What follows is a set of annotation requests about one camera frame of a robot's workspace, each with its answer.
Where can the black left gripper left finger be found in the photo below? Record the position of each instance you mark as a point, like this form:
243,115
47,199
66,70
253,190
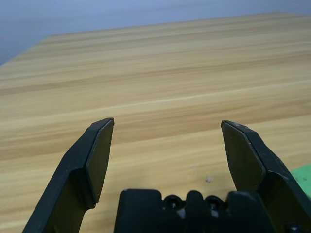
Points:
73,182

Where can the green cube block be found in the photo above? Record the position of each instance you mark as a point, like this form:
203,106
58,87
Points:
303,177

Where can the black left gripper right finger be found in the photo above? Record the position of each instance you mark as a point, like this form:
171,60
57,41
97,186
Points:
245,157

